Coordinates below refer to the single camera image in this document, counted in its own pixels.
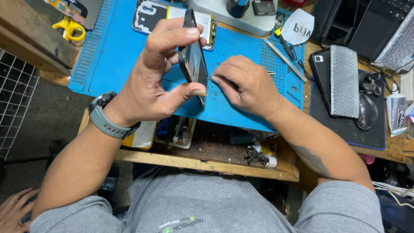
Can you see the person's left hand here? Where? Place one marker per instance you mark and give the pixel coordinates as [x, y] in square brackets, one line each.
[139, 87]

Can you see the person's right hand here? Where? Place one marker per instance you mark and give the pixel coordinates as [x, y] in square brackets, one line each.
[252, 85]

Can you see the black phone frame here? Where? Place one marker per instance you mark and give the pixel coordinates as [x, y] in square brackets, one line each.
[195, 64]

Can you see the blue silicone repair mat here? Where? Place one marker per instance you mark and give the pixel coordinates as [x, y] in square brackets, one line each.
[106, 64]

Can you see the steel tweezers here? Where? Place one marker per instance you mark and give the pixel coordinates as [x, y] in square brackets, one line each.
[284, 58]

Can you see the grey wristwatch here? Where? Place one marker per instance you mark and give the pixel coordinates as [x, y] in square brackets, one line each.
[106, 123]

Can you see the yellow and white block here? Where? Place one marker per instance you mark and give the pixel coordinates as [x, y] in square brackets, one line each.
[144, 136]

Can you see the black screwdriver yellow cap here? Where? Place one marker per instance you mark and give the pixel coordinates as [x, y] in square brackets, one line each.
[284, 43]

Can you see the white tray of tools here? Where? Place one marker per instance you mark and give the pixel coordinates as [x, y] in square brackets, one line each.
[174, 132]

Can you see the yellow-label glue tube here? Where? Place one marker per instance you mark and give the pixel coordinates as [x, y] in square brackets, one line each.
[268, 148]

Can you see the black phone in case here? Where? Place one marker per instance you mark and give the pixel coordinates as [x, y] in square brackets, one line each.
[320, 77]

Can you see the white opened phone housing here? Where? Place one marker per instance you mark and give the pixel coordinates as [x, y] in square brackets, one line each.
[145, 16]

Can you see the white pick-shaped card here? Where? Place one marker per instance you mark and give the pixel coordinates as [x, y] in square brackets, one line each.
[297, 29]

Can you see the yellow-edged phone battery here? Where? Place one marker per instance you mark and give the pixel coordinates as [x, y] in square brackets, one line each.
[207, 22]

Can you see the white glue tube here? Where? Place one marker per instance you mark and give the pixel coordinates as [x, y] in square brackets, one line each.
[272, 161]

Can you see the white microscope base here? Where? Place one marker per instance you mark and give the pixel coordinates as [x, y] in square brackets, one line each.
[220, 14]

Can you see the black microscope cylinder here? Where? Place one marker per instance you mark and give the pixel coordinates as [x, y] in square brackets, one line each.
[237, 8]

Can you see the small black battery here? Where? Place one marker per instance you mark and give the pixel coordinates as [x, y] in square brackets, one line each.
[263, 7]

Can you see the wooden drawer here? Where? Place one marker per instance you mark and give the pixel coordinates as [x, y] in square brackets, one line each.
[213, 158]

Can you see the dark phone back cover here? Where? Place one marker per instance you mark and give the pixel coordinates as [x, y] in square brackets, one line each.
[93, 13]

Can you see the silver bubble wrap pouch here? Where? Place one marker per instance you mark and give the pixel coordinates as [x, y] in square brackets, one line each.
[344, 81]

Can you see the red box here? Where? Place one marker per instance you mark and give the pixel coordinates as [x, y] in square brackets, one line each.
[296, 2]

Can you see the yellow scissors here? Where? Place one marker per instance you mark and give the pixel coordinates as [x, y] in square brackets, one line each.
[66, 27]

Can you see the black mouse pad blue edge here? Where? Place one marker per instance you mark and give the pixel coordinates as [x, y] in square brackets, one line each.
[342, 132]

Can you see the orange circuit board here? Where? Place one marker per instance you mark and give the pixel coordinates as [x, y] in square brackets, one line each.
[63, 8]

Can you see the black computer mouse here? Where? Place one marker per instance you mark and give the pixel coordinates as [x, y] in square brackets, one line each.
[367, 111]

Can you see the black key bunch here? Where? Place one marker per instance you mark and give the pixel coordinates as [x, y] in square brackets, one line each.
[370, 84]

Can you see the wooden shelf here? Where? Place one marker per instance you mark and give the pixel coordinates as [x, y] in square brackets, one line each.
[29, 35]

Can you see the grey t-shirt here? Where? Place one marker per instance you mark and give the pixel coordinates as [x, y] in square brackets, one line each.
[210, 207]

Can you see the pink cloth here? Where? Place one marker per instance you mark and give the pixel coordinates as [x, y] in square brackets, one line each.
[367, 159]

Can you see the black laptop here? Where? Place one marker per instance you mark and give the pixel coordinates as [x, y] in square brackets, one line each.
[378, 26]

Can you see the white glue bottle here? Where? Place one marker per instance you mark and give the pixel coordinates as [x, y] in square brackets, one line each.
[396, 113]

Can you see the large silver bubble wrap bag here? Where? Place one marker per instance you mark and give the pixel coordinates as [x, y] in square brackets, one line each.
[397, 42]

